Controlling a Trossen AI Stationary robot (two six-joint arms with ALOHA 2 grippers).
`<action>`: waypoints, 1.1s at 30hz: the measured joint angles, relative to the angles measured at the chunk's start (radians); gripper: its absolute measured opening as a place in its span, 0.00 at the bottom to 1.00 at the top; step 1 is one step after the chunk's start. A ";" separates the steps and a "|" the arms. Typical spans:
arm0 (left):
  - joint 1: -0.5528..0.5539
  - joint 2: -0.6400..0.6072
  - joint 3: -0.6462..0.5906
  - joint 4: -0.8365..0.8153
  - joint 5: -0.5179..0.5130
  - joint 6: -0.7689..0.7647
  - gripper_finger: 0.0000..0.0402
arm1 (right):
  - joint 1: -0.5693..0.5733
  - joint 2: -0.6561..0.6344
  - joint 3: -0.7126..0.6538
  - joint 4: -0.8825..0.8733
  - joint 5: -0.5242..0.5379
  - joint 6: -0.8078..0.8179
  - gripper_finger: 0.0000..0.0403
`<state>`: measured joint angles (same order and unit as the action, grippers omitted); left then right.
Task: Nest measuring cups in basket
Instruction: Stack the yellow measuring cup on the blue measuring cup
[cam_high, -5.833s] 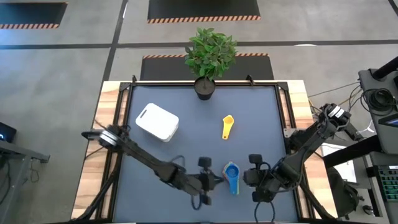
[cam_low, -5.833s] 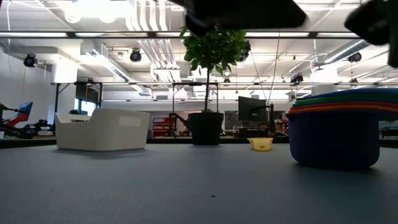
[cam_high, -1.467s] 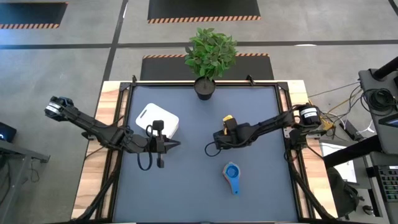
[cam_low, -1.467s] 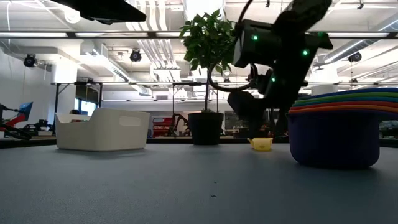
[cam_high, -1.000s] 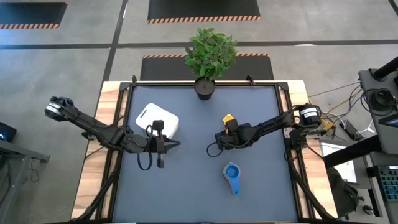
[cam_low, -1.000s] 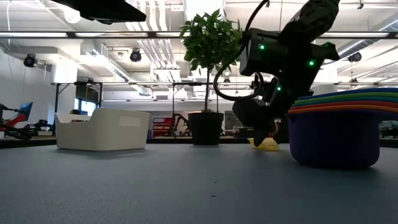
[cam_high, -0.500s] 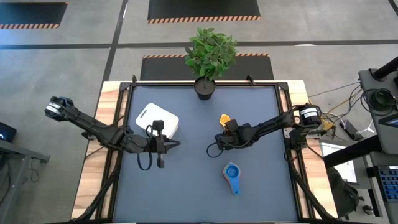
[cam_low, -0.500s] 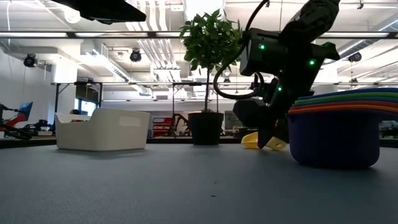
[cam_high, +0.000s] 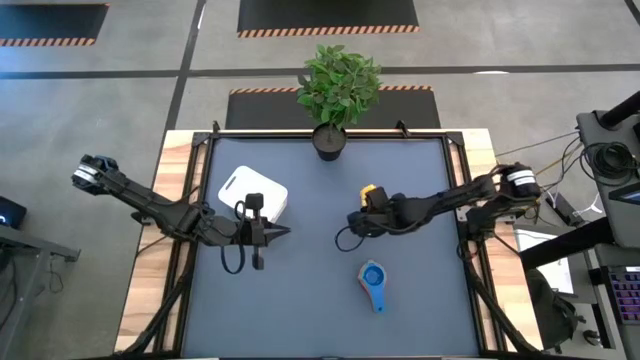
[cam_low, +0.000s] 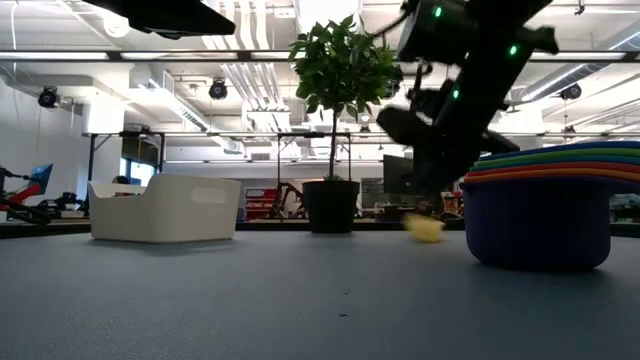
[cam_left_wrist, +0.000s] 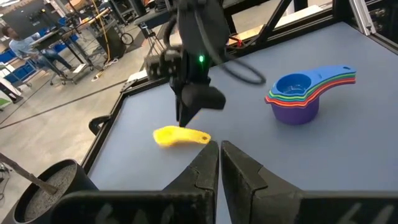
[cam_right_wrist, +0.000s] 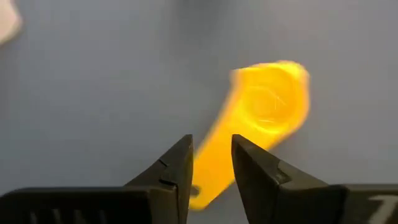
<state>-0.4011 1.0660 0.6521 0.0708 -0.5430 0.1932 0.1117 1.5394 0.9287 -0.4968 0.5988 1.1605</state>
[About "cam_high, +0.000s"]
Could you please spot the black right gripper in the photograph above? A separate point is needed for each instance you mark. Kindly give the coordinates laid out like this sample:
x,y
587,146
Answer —
x,y
385,212

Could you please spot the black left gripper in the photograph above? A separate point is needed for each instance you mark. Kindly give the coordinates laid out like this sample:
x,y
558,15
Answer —
x,y
256,232

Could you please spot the yellow measuring cup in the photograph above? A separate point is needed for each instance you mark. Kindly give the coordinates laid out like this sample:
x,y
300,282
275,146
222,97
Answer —
x,y
365,191

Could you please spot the teal measuring cup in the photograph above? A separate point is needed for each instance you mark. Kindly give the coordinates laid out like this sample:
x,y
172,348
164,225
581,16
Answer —
x,y
382,270

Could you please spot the blue measuring cup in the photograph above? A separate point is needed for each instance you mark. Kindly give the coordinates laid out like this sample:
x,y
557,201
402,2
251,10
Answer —
x,y
373,276

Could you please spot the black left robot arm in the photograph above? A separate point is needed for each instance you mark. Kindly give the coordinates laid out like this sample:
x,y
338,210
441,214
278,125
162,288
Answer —
x,y
150,202

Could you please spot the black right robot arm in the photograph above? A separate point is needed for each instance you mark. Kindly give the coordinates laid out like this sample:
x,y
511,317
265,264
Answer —
x,y
450,197

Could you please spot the white plastic basket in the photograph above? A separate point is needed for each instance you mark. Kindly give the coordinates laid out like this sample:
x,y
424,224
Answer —
x,y
250,187

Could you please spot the green plant in black pot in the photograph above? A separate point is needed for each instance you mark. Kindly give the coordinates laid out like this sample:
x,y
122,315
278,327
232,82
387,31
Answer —
x,y
340,90

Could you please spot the black power adapter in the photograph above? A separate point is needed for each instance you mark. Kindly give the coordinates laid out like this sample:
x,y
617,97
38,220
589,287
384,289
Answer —
x,y
560,207

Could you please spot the black metal beam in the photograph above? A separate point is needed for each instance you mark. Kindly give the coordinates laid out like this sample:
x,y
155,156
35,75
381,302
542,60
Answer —
x,y
565,245

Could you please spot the white paper sheet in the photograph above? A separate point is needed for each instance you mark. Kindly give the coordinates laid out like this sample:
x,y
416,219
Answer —
x,y
560,277

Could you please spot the black bag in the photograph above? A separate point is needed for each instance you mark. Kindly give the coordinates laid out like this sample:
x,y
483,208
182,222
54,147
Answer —
x,y
550,310

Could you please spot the black hazard-striped floor mat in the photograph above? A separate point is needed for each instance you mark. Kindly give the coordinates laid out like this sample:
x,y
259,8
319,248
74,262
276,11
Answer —
x,y
325,15
45,22

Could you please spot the grey equipment cart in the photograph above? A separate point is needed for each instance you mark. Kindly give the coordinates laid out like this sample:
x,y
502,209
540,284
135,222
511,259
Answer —
x,y
590,130

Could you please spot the grey metal desk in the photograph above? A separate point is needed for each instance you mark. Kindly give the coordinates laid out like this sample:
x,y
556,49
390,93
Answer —
x,y
25,245

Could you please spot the backlit computer keyboard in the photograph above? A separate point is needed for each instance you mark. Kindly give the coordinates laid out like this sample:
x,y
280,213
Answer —
x,y
627,295

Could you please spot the dark electronic device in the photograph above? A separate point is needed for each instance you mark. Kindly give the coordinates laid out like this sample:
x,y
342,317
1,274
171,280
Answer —
x,y
10,212

